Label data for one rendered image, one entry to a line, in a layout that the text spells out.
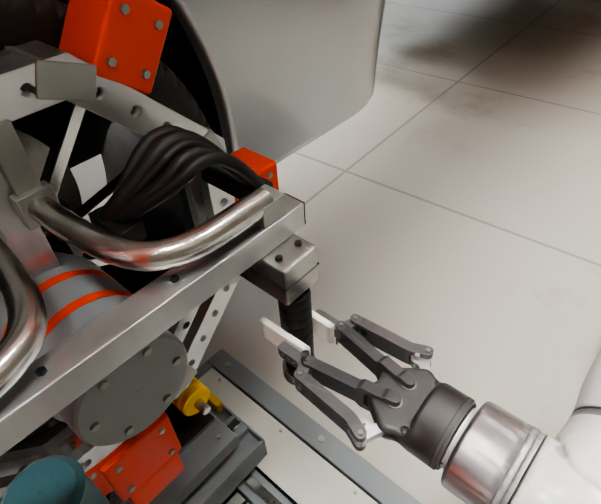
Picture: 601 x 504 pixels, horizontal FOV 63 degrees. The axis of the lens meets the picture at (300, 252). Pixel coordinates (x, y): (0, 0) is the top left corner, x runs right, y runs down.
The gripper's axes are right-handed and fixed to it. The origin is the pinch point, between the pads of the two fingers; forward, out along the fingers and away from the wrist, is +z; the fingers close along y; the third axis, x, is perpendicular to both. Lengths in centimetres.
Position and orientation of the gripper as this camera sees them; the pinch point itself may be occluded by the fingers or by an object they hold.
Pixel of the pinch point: (296, 329)
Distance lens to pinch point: 56.6
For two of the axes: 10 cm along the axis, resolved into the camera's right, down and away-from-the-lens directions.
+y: 6.6, -5.3, 5.3
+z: -7.5, -4.1, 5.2
